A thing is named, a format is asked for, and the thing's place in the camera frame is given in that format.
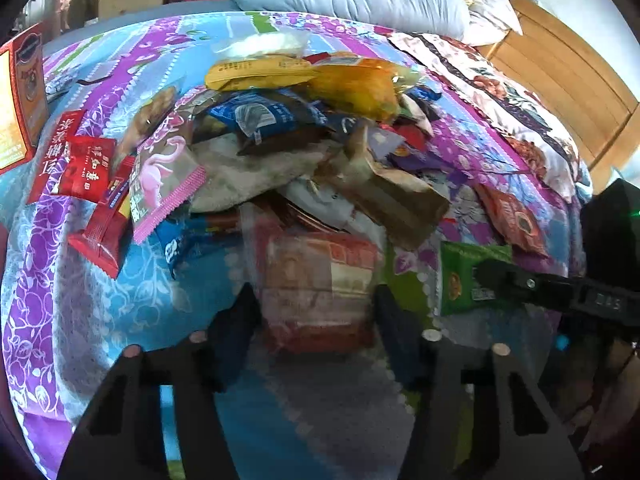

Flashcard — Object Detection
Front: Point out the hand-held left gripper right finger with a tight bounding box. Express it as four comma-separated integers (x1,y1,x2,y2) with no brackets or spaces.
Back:
375,284,586,480

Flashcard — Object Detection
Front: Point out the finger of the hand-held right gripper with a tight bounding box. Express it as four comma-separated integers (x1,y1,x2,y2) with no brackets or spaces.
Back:
472,258,640,323

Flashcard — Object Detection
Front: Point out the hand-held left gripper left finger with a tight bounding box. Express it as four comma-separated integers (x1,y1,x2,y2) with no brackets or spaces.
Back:
57,282,263,480

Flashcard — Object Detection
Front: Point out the green snack packet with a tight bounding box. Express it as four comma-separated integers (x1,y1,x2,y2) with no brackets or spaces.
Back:
439,241,514,317

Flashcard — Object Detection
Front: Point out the red clear snack packet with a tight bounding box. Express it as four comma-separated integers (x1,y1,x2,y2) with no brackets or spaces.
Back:
240,205,382,357

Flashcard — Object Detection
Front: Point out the yellow snack packet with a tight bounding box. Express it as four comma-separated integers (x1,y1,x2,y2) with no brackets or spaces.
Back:
205,55,321,92

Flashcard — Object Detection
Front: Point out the clear bag of yellow snacks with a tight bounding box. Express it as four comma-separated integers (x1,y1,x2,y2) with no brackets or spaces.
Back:
305,55,417,122

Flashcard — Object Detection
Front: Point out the person's right hand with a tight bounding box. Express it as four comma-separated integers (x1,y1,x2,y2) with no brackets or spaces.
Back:
567,340,640,466

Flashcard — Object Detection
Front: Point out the red round-logo snack packet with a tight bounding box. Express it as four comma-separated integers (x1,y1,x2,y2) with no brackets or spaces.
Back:
475,185,551,259

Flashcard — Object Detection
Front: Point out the blue and white packet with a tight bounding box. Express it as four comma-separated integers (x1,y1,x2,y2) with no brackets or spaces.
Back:
165,215,242,281

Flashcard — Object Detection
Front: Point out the brown paper snack packet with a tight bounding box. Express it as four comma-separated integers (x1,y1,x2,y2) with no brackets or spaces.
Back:
325,125,452,252

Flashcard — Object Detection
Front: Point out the printed purple apple bedsheet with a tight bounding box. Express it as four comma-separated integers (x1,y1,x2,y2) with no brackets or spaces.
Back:
0,10,593,480

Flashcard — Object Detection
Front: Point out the beige snack packet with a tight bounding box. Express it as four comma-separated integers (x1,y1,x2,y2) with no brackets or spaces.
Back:
190,139,341,214

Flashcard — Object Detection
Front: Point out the pink flamingo snack packet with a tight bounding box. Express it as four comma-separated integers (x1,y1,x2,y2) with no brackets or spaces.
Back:
130,132,207,246

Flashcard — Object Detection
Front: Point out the floral quilt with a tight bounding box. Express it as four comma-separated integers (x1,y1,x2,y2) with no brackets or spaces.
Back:
390,32,593,206

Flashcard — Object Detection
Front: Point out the wooden headboard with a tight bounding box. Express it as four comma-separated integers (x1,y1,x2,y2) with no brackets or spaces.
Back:
475,0,640,181

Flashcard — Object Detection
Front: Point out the purple snack packet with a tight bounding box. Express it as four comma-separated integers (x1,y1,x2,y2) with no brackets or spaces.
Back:
367,125,427,172

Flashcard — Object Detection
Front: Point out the dark brown snack packet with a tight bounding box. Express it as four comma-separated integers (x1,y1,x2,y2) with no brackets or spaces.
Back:
237,127,327,157

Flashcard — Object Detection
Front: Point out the blue snack packet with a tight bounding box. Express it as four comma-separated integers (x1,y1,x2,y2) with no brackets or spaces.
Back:
207,92,327,142

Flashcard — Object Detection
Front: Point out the clear wrapped round cake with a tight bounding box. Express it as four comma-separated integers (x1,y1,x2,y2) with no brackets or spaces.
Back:
115,85,179,171

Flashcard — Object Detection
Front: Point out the flat red packet white print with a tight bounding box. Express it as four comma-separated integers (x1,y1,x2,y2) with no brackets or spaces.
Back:
27,110,87,206

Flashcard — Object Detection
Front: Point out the white pillow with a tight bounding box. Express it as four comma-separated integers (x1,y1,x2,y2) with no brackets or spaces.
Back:
467,0,523,46

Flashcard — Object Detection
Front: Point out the clear white snack packet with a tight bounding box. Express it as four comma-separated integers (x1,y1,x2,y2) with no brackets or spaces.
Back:
215,30,312,59

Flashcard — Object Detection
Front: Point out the orange cardboard box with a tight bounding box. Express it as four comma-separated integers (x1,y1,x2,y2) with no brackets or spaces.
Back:
0,24,50,176

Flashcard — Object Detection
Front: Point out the dark jacket on chair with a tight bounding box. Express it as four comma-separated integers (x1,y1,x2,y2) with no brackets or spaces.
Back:
67,0,98,31

